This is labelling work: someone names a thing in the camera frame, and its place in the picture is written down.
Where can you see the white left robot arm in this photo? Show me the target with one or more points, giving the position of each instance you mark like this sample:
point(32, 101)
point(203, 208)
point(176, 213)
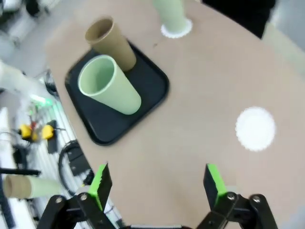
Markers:
point(14, 76)

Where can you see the black plastic tray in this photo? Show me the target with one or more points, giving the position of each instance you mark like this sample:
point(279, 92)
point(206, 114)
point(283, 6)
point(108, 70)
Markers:
point(112, 124)

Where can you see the white scalloped paper coaster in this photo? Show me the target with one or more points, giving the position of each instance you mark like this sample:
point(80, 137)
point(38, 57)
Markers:
point(256, 128)
point(175, 35)

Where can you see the black plate with yellow knob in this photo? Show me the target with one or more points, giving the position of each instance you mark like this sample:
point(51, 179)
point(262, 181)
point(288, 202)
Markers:
point(47, 132)

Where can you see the nested brown cup stack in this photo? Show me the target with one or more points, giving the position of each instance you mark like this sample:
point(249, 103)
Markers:
point(17, 187)

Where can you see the black rod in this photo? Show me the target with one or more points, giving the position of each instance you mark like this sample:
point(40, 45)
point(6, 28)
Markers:
point(19, 171)

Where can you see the pale green cup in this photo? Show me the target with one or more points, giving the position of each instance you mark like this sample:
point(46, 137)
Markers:
point(124, 100)
point(45, 187)
point(171, 14)

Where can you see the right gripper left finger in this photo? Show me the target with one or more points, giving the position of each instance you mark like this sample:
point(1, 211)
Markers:
point(97, 188)

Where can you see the black metal bracket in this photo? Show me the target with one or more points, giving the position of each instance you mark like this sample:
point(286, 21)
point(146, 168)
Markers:
point(76, 164)

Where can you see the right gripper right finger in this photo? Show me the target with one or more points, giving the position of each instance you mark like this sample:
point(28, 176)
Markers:
point(214, 186)

